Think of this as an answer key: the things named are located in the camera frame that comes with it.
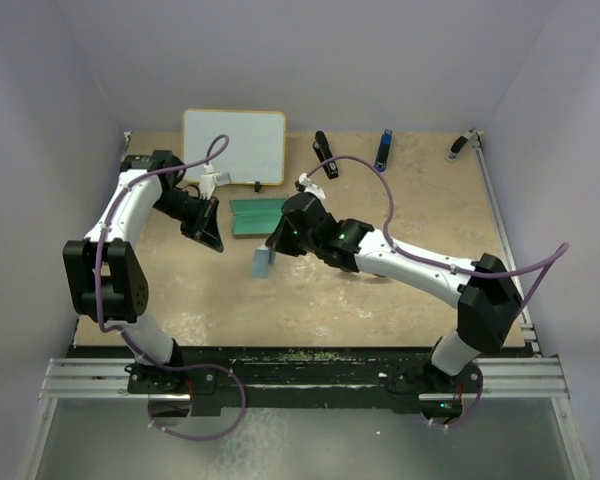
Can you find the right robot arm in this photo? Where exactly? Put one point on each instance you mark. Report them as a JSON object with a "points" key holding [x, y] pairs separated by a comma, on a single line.
{"points": [[481, 291]]}

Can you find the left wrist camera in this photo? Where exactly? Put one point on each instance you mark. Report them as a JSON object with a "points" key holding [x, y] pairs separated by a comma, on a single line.
{"points": [[210, 180]]}

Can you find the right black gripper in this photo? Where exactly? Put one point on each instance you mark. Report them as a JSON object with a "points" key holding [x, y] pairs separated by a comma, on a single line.
{"points": [[279, 240]]}

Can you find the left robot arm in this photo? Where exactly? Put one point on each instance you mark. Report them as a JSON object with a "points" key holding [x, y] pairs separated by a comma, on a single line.
{"points": [[105, 278]]}

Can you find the black handled tool at corner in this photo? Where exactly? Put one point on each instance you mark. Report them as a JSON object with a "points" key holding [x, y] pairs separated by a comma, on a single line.
{"points": [[470, 138]]}

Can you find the green lined glasses case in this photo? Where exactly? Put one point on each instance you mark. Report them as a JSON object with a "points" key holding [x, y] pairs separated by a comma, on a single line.
{"points": [[255, 217]]}

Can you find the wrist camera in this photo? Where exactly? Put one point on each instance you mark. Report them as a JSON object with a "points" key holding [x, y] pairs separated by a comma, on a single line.
{"points": [[210, 180], [304, 184]]}

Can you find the small whiteboard yellow frame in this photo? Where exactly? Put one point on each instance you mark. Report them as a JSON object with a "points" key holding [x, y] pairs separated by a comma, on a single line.
{"points": [[256, 149]]}

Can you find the blue stapler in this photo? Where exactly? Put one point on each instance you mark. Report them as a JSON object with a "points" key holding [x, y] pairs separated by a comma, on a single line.
{"points": [[383, 151]]}

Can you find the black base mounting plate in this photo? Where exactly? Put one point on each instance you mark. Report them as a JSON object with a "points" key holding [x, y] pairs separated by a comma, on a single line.
{"points": [[398, 379]]}

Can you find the black stapler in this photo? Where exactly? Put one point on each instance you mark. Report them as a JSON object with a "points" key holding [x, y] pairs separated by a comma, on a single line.
{"points": [[324, 154]]}

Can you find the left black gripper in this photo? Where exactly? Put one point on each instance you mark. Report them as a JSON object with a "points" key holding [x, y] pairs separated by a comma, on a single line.
{"points": [[204, 227]]}

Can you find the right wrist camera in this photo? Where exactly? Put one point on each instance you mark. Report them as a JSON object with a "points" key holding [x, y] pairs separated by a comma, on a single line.
{"points": [[304, 184]]}

